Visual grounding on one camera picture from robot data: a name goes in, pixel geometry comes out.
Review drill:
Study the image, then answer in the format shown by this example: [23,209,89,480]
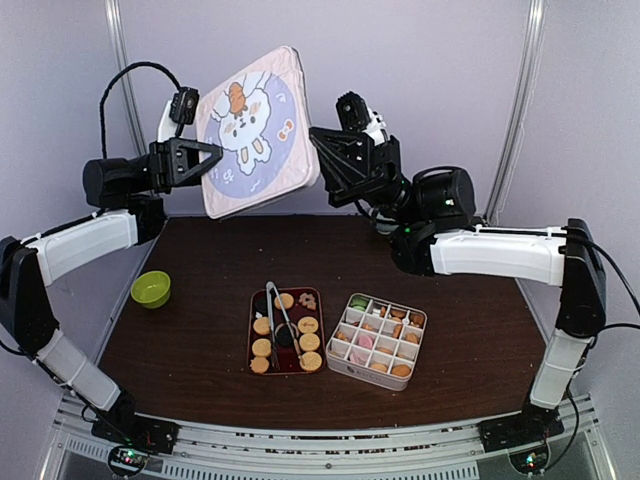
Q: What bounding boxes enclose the bottom left round cookie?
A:
[249,356,271,375]

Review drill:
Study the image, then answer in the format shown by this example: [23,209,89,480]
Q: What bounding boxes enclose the green plastic bowl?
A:
[130,270,171,309]

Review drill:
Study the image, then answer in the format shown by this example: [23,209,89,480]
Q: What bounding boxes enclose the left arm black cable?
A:
[97,61,187,160]

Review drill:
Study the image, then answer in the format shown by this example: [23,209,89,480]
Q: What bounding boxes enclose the right aluminium frame post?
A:
[484,0,547,225]

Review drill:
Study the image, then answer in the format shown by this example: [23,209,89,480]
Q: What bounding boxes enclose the white handled metal tongs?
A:
[265,281,303,373]

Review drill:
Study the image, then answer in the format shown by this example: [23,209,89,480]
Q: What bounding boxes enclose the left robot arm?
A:
[1,137,223,454]

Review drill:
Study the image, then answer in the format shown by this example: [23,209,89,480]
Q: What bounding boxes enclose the dark red cookie tray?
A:
[247,284,325,376]

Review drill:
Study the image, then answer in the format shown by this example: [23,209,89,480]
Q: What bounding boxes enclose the middle left dotted cookie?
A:
[252,317,271,336]

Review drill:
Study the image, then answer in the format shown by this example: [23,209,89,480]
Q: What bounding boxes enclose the dotted round cookie right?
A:
[299,333,321,352]

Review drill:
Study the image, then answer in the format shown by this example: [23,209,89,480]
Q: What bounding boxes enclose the green round cookie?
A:
[349,296,369,309]

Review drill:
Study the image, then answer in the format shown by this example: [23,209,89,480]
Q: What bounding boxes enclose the large round tan cookie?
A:
[299,351,323,372]

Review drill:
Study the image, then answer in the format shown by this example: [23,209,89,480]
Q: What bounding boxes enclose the round cookie with pink cross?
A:
[297,316,319,334]

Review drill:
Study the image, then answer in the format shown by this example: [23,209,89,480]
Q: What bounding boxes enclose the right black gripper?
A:
[303,123,423,225]

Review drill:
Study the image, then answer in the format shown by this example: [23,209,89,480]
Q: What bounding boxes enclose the brown flower cookie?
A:
[298,293,317,311]

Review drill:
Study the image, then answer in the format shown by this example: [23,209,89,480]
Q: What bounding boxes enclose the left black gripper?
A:
[130,135,238,193]

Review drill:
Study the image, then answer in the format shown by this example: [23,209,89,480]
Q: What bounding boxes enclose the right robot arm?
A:
[309,127,606,452]

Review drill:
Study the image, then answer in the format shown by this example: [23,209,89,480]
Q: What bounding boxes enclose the black round cookie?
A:
[275,324,298,348]
[254,298,268,316]

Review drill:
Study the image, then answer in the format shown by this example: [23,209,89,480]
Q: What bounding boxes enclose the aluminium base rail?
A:
[35,394,624,479]

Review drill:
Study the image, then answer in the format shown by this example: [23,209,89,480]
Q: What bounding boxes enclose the smooth round tan cookie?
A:
[391,364,412,377]

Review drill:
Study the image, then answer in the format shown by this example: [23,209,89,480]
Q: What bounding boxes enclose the white divided cookie tin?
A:
[325,293,428,392]

